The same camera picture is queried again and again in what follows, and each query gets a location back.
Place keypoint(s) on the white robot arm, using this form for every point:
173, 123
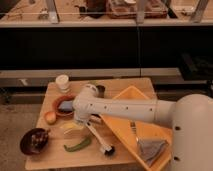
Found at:
191, 120

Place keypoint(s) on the grey folded cloth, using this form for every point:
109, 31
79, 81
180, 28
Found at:
151, 149

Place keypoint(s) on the wooden table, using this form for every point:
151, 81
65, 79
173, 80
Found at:
55, 158

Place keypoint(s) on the terracotta bowl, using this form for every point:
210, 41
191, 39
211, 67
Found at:
57, 102

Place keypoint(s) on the yellow plastic tray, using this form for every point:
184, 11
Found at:
122, 130

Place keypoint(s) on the blue sponge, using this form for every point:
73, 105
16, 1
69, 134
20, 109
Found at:
66, 106

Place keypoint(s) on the orange round fruit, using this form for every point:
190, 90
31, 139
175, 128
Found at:
50, 117

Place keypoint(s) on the black white small brush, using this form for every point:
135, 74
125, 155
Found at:
96, 119

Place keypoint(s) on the dark brown bowl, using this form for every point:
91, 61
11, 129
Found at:
34, 141

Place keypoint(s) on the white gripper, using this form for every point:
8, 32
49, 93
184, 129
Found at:
81, 117

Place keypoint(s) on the white cup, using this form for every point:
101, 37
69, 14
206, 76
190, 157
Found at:
62, 82

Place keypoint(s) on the green pepper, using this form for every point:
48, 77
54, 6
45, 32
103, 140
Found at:
84, 143

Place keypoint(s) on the white handled dish brush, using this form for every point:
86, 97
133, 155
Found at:
105, 148

